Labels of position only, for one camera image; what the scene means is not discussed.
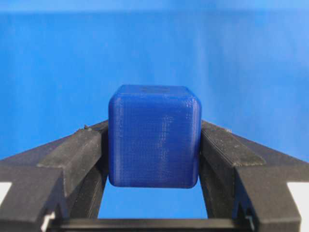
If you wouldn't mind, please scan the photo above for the blue cube block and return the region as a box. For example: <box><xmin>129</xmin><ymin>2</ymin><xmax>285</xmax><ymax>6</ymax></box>
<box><xmin>108</xmin><ymin>85</ymin><xmax>202</xmax><ymax>189</ymax></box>

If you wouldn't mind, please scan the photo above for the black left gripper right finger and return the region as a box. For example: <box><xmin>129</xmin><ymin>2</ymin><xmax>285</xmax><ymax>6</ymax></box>
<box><xmin>199</xmin><ymin>121</ymin><xmax>309</xmax><ymax>232</ymax></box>

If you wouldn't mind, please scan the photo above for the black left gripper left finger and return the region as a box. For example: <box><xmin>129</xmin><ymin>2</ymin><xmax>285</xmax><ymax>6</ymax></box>
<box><xmin>0</xmin><ymin>121</ymin><xmax>108</xmax><ymax>232</ymax></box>

